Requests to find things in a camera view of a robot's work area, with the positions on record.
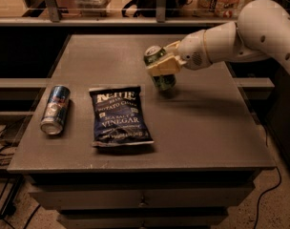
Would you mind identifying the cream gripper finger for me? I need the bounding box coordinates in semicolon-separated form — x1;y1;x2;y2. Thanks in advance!
164;40;180;55
146;55;186;76

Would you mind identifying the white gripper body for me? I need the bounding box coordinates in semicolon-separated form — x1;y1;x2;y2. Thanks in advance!
177;30;212;71

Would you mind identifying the green soda can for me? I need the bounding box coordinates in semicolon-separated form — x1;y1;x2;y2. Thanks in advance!
143;45;176;92

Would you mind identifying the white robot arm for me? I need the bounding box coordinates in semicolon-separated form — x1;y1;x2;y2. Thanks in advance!
147;0;290;76

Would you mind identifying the blue energy drink can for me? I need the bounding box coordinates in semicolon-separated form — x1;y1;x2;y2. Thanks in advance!
40;85;71;135

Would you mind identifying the black bag on shelf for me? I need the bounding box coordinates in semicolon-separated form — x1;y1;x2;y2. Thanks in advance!
121;0;191;17

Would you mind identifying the blue Kettle chips bag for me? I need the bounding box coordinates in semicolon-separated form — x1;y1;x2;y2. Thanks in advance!
89;86;154;148

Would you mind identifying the grey drawer cabinet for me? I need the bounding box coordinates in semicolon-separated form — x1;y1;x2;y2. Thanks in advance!
10;35;274;229

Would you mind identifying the upper drawer knob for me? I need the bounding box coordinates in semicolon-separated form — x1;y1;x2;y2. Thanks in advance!
138;198;148;208

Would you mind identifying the black floor cable right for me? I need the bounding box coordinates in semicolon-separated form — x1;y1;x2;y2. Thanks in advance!
252;124;282;229

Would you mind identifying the grey metal shelf rail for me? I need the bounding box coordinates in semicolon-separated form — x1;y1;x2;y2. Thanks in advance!
0;0;290;28

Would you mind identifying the black floor cables left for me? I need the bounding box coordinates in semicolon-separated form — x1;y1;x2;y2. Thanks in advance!
0;119;41;229

